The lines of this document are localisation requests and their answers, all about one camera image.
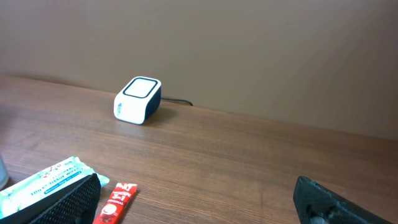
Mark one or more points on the red Nescafe coffee stick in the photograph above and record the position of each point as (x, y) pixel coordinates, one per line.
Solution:
(116, 204)

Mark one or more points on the green lid jar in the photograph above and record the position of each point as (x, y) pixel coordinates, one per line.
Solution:
(4, 176)

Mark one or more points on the white barcode scanner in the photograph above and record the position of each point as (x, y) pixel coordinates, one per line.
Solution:
(138, 100)

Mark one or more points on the teal tissue wipes pack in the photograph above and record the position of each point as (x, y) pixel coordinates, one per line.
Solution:
(45, 183)

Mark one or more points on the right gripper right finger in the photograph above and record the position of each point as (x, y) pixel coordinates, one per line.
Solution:
(316, 204)

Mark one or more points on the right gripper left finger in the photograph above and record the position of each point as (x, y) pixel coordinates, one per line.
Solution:
(75, 204)

